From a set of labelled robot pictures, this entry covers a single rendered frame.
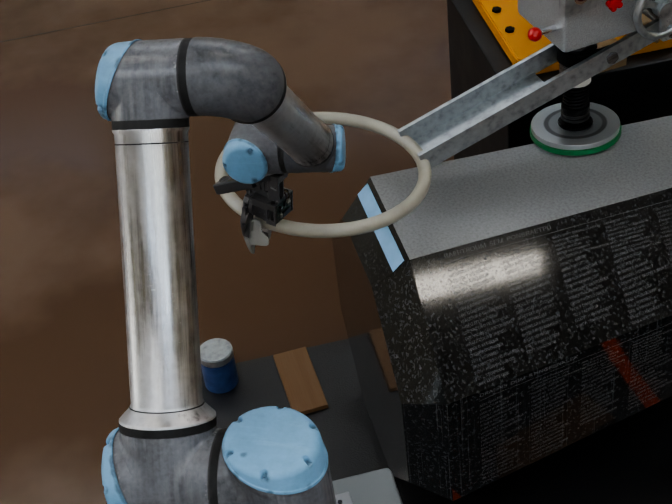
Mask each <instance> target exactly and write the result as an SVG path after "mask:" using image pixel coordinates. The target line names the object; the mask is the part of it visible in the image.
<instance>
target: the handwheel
mask: <svg viewBox="0 0 672 504"><path fill-rule="evenodd" d="M643 7H647V8H651V9H652V12H653V13H654V14H655V15H656V16H658V17H659V30H658V31H649V30H647V29H646V28H645V27H644V26H643V23H642V10H643ZM671 15H672V0H637V2H636V5H635V8H634V13H633V23H634V26H635V29H636V30H637V32H638V33H639V34H640V35H641V36H643V37H645V38H647V39H653V40H655V39H661V38H664V37H667V36H669V35H671V34H672V24H671V25H670V26H668V27H667V28H666V24H667V18H669V17H670V16H671Z"/></svg>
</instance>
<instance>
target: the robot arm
mask: <svg viewBox="0 0 672 504"><path fill-rule="evenodd" d="M95 100H96V104H97V105H98V108H97V109H98V112H99V114H100V116H101V117H102V118H104V119H106V120H108V121H111V122H112V133H113V134H114V141H115V158H116V174H117V190H118V206H119V223H120V239H121V255H122V271H123V288H124V304H125V321H126V336H127V353H128V369H129V385H130V402H131V404H130V406H129V408H128V409H127V410H126V411H125V412H124V413H123V415H122V416H121V417H120V418H119V427H118V428H116V429H114V430H113V431H112V432H111V433H110V434H109V435H108V437H107V439H106V444H107V445H106V446H105V447H104V449H103V454H102V465H101V473H102V485H103V486H104V495H105V498H106V501H107V504H337V503H336V498H335V493H334V488H333V483H332V478H331V473H330V468H329V463H328V453H327V450H326V447H325V445H324V443H323V441H322V438H321V435H320V432H319V430H318V428H317V427H316V425H315V424H314V423H313V422H312V421H311V420H310V419H309V418H308V417H307V416H305V415H304V414H302V413H300V412H298V411H296V410H294V409H291V408H287V407H284V408H278V407H277V406H267V407H261V408H257V409H253V410H251V411H248V412H246V413H244V414H242V415H241V416H239V418H238V420H237V421H236V422H232V423H231V424H230V426H229V427H228V428H217V417H216V411H215V410H214V409H213V408H211V407H210V406H209V405H208V404H207V403H206V402H205V401H204V400H203V393H202V375H201V357H200V339H199V321H198V303H197V285H196V267H195V249H194V230H193V212H192V194H191V176H190V158H189V140H188V131H189V129H190V125H189V117H191V116H216V117H224V118H229V119H230V120H232V121H235V124H234V126H233V129H232V131H231V134H230V136H229V139H228V141H227V143H226V144H225V146H224V151H223V156H222V163H223V166H224V169H225V171H226V172H227V173H228V176H223V177H222V178H220V180H219V181H218V182H216V183H215V184H214V185H213V188H214V190H215V192H216V194H217V195H220V194H225V193H230V192H236V191H241V190H246V192H247V193H246V194H245V196H244V199H243V207H242V213H241V220H240V224H241V230H242V235H243V236H244V240H245V243H246V245H247V247H248V249H249V251H250V252H251V253H252V254H254V253H255V245H259V246H267V245H269V240H270V237H271V232H272V231H271V230H268V229H266V228H263V227H262V224H261V221H260V220H259V219H257V218H254V219H253V216H254V215H255V217H258V218H261V219H263V220H264V221H266V224H269V225H272V226H275V227H276V224H278V223H279V222H280V221H281V220H282V219H283V218H284V217H285V216H286V215H287V214H288V213H289V212H291V210H292V211H293V190H291V189H288V188H285V187H284V179H285V178H286V177H287V176H288V173H311V172H330V173H333V172H337V171H342V170H343V169H344V167H345V159H346V142H345V131H344V128H343V126H342V125H336V124H331V125H326V124H325V123H323V122H322V121H320V120H319V119H318V118H317V116H316V115H315V114H314V113H313V112H312V111H311V110H310V109H309V108H308V107H307V106H306V105H305V104H304V103H303V102H302V101H301V100H300V99H299V98H298V97H297V96H296V95H295V93H294V92H293V91H292V90H291V89H290V88H289V87H288V86H287V81H286V76H285V73H284V70H283V68H282V67H281V65H280V64H279V63H278V61H277V60H276V59H275V58H274V57H273V56H272V55H270V54H269V53H268V52H266V51H265V50H263V49H261V48H258V47H256V46H253V45H251V44H247V43H244V42H240V41H236V40H230V39H224V38H215V37H193V38H175V39H156V40H141V39H135V40H133V41H126V42H117V43H114V44H112V45H110V46H109V47H108V48H107V49H106V50H105V51H104V53H103V55H102V57H101V59H100V61H99V64H98V68H97V72H96V79H95Z"/></svg>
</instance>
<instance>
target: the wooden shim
mask: <svg viewBox="0 0 672 504"><path fill-rule="evenodd" d="M273 358H274V361H275V364H276V367H277V370H278V373H279V375H280V378H281V381H282V384H283V387H284V390H285V392H286V395H287V398H288V401H289V404H290V407H291V409H294V410H296V411H298V412H300V413H302V414H308V413H312V412H315V411H319V410H322V409H326V408H328V403H327V401H326V398H325V395H324V393H323V390H322V388H321V385H320V382H319V380H318V377H317V375H316V372H315V370H314V367H313V364H312V362H311V359H310V357H309V354H308V351H307V349H306V347H302V348H298V349H294V350H290V351H287V352H283V353H279V354H275V355H273Z"/></svg>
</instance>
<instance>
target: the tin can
mask: <svg viewBox="0 0 672 504"><path fill-rule="evenodd" d="M200 357H201V369H202V374H203V378H204V382H205V386H206V388H207V389H208V390H209V391H210V392H212V393H217V394H222V393H226V392H229V391H231V390H232V389H234V388H235V387H236V385H237V384H238V380H239V379H238V373H237V368H236V364H235V359H234V353H233V348H232V345H231V343H230V342H229V341H227V340H225V339H221V338H214V339H210V340H208V341H206V342H204V343H203V344H202V345H201V346H200Z"/></svg>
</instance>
